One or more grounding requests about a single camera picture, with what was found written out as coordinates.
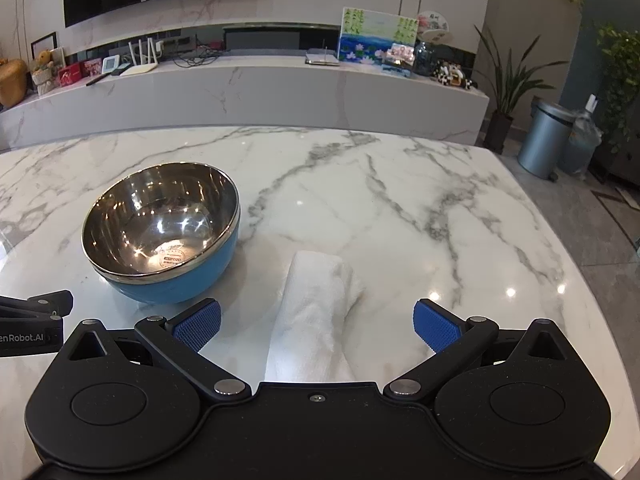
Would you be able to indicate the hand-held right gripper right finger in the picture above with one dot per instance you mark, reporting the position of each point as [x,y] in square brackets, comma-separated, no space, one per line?
[436,327]

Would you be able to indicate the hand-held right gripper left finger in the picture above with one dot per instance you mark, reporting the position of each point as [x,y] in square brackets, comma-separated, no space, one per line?
[197,327]

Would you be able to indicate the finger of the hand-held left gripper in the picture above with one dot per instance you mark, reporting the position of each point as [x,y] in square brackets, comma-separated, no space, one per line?
[50,302]

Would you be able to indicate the blue steel bowl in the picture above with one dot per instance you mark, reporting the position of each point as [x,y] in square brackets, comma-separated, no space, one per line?
[165,230]

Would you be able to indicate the white towel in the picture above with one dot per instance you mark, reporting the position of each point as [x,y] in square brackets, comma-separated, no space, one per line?
[315,320]

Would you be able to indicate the grey metal trash bin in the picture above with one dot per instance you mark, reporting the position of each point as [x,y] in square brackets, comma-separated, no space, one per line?
[545,140]

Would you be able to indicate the yellow gourd ornament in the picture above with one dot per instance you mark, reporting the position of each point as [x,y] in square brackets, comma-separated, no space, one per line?
[12,85]

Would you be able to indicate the black pen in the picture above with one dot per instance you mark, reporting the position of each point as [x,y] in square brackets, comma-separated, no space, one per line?
[98,79]

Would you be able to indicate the long-leaf plant in black pot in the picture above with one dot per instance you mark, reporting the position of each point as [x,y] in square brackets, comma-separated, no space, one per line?
[502,105]

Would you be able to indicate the teddy bear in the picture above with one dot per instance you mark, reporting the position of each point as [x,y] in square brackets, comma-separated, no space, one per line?
[43,70]

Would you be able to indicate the clear water bottle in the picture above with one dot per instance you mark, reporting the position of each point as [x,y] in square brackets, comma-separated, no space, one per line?
[580,140]

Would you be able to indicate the red photo box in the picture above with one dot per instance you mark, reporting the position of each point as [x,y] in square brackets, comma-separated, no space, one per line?
[92,67]

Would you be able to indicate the small white clock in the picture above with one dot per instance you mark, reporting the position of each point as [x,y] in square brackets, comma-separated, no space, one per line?
[110,64]

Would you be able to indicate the white marble media console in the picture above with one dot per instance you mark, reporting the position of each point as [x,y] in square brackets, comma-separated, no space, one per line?
[280,95]

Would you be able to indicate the black and white cow toys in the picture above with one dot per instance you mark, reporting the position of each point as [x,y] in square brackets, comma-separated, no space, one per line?
[452,76]

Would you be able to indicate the white router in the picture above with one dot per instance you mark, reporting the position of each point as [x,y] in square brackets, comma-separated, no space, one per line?
[145,65]

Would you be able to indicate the framed certificate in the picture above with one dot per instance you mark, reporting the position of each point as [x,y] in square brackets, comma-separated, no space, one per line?
[44,42]

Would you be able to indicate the dark glass jar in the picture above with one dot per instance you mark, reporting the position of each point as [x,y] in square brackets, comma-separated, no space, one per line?
[426,60]

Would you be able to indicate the lotus pond painting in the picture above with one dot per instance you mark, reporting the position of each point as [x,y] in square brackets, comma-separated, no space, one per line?
[375,35]

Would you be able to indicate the round paper fan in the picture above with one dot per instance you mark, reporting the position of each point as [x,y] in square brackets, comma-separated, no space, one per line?
[432,27]

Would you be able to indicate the green ivy plant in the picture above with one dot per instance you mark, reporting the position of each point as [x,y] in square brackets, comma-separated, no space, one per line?
[620,80]

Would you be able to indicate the small photo frame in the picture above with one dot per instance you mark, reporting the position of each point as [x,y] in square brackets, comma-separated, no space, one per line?
[398,60]

